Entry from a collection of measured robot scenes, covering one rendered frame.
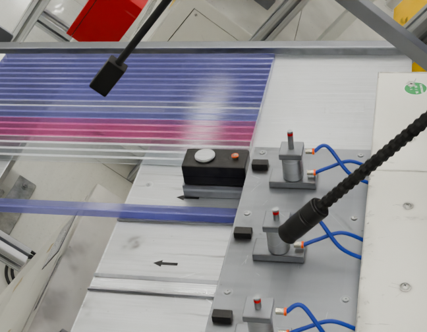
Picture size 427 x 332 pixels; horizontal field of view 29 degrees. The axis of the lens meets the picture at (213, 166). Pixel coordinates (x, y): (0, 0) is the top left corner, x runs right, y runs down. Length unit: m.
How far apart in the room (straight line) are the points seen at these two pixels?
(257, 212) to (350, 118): 0.27
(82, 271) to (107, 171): 1.08
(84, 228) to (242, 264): 0.65
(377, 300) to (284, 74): 0.52
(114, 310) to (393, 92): 0.41
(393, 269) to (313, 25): 1.65
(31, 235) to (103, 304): 1.30
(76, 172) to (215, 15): 0.62
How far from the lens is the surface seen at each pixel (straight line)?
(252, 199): 0.88
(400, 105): 0.97
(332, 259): 0.81
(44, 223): 2.22
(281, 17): 2.05
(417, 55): 0.82
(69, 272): 1.36
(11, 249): 1.72
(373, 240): 0.79
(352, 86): 1.15
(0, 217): 2.16
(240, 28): 2.12
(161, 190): 1.00
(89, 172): 2.40
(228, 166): 0.95
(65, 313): 1.32
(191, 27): 2.15
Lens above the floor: 1.66
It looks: 38 degrees down
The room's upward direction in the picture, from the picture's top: 45 degrees clockwise
